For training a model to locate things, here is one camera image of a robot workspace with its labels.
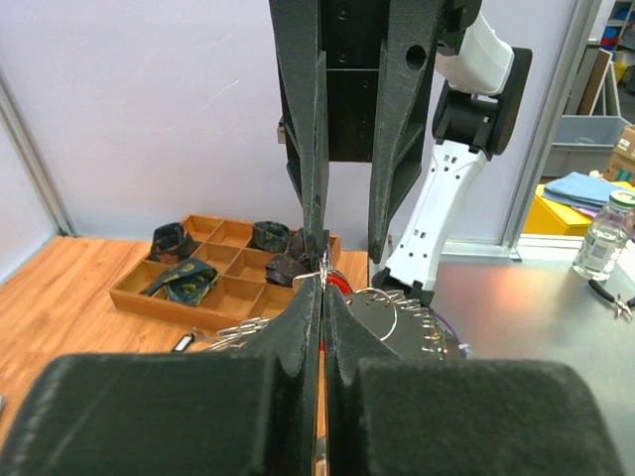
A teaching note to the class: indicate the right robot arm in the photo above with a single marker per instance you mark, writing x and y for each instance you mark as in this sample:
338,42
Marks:
474,101

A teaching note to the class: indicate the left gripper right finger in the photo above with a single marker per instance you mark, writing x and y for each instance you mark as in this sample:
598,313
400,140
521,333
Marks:
397,416

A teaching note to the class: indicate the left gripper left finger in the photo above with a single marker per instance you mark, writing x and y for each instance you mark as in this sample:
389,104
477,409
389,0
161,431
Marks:
250,411

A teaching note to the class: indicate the red key tag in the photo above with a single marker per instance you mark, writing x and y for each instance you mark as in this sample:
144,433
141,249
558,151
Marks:
337,285

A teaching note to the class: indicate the rolled blue patterned tie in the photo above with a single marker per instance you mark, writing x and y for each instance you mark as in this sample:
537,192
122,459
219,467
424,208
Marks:
187,282

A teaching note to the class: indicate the black key tag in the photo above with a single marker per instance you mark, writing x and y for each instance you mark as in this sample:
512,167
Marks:
190,338

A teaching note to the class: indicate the rolled black tie top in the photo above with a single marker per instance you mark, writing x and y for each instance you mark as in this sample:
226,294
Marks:
171,244

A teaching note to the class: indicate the rolled dark red tie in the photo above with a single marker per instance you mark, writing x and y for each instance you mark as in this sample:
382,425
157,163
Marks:
291,263

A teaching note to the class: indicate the wooden compartment tray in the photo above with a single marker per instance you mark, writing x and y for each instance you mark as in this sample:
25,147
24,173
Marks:
241,292

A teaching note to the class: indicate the grey storage crate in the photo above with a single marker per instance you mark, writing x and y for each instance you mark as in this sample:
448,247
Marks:
583,144

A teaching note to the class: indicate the black handled pliers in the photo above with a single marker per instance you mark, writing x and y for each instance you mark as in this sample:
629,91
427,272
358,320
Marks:
623,307

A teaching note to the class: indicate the folded blue cloth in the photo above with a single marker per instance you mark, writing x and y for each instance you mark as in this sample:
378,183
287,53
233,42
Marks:
586,192

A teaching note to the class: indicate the rolled dark tie right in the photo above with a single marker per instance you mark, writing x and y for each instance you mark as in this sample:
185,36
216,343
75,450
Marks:
270,236

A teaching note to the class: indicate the clear glass bottle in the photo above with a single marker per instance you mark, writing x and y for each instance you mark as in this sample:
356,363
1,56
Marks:
606,237

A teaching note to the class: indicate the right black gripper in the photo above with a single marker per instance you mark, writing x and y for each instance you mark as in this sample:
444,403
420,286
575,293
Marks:
356,79

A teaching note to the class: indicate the yellow plastic bin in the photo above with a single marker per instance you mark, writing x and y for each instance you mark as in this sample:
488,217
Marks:
550,218

